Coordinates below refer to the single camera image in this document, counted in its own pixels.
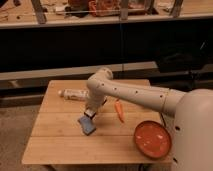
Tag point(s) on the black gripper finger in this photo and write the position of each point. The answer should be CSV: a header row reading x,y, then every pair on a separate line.
x,y
90,113

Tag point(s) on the black chair base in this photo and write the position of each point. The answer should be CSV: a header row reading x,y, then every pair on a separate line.
x,y
181,64

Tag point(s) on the light wooden table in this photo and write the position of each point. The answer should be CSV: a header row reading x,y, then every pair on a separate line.
x,y
57,137

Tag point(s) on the long workbench shelf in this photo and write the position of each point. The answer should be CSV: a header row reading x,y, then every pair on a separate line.
x,y
49,13

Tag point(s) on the orange carrot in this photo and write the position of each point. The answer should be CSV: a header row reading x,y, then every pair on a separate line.
x,y
119,110

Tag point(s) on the white plastic bottle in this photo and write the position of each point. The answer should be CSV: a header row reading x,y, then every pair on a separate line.
x,y
73,94

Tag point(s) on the blue grey eraser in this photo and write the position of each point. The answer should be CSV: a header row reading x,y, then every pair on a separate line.
x,y
87,125

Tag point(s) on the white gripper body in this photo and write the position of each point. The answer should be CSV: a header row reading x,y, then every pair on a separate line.
x,y
95,103

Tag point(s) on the orange round plate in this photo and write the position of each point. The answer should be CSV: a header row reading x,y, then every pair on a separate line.
x,y
152,139

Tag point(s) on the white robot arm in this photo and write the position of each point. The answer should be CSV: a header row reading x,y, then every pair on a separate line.
x,y
192,148

